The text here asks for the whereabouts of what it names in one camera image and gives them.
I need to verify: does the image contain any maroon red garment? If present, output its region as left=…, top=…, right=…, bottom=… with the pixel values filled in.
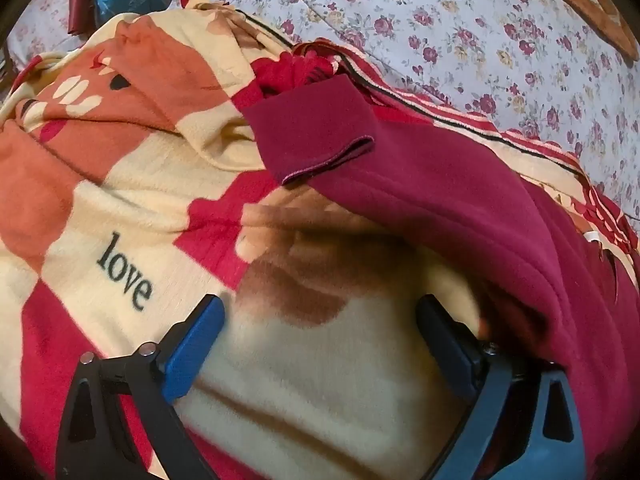
left=234, top=75, right=639, bottom=477

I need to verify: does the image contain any patterned love fleece blanket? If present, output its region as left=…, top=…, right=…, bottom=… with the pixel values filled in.
left=1, top=0, right=639, bottom=479

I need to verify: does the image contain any floral white quilt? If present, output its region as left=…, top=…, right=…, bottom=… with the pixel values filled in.
left=6, top=0, right=640, bottom=221

